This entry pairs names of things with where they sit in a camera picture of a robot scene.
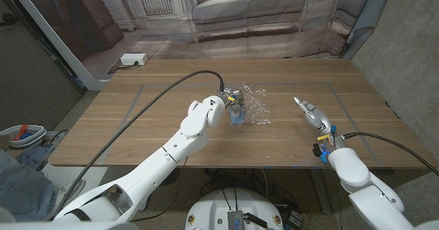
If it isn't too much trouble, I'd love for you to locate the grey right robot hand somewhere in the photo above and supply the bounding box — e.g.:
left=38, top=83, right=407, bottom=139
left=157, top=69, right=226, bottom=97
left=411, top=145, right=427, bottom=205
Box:
left=294, top=97, right=347, bottom=152

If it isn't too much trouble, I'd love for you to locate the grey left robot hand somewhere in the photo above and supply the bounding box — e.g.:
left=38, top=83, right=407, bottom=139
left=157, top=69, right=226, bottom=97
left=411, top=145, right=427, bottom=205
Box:
left=215, top=89, right=246, bottom=128

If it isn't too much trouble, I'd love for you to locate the small blue toy camera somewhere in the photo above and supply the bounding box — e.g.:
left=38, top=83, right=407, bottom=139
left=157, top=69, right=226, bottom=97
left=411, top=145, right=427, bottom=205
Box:
left=229, top=108, right=246, bottom=128

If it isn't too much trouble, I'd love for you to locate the clear cellophane sheet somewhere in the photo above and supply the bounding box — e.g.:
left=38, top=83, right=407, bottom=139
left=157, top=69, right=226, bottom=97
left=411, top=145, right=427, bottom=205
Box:
left=228, top=82, right=272, bottom=130

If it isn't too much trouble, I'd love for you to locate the grey table leg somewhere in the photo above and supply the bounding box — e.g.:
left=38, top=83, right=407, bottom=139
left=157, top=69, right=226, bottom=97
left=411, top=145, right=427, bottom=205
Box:
left=310, top=168, right=332, bottom=216

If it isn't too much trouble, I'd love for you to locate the printed sofa room backdrop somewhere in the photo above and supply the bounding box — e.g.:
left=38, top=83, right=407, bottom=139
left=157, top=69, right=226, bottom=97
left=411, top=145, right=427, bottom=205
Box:
left=16, top=0, right=378, bottom=80

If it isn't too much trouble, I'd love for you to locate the white power strip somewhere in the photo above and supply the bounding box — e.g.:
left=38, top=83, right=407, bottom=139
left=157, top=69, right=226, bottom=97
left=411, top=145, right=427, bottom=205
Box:
left=119, top=53, right=149, bottom=67

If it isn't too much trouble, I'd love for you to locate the white robot torso base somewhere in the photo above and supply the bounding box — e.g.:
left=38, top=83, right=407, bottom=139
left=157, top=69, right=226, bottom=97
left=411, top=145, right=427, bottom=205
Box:
left=184, top=187, right=285, bottom=230

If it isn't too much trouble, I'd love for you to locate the blue-grey rolled backdrop edge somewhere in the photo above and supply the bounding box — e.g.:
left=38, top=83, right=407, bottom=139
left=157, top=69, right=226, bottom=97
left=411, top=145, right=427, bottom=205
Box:
left=341, top=0, right=395, bottom=60

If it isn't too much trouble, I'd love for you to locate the grey finned electronics box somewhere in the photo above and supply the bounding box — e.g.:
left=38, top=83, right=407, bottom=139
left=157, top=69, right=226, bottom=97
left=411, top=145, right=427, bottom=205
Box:
left=227, top=209, right=245, bottom=230

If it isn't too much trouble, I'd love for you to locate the white plastic bucket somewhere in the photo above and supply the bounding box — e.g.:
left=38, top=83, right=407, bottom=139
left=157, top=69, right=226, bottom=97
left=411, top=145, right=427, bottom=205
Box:
left=0, top=124, right=47, bottom=149

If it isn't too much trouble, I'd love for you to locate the person in blue jeans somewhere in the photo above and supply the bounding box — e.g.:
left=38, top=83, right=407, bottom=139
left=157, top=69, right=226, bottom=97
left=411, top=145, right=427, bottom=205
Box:
left=0, top=149, right=86, bottom=222

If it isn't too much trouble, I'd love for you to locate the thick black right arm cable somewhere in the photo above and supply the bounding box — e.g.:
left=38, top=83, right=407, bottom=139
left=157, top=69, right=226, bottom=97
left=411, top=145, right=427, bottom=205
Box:
left=342, top=131, right=439, bottom=177

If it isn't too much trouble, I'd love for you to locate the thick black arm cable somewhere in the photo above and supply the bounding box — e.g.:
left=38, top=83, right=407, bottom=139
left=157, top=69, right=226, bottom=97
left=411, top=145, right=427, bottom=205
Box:
left=51, top=69, right=225, bottom=220
left=342, top=131, right=439, bottom=177

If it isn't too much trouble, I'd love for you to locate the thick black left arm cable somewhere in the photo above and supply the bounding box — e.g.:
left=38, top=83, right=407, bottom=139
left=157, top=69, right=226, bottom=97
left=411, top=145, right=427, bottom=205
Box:
left=51, top=69, right=225, bottom=220

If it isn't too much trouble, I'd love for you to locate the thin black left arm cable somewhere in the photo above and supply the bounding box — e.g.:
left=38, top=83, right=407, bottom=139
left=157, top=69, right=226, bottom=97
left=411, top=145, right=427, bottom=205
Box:
left=130, top=156, right=189, bottom=222

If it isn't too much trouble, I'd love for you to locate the white backdrop frame pole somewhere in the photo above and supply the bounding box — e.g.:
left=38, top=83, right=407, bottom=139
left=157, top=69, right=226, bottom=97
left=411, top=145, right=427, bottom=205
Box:
left=5, top=0, right=111, bottom=91

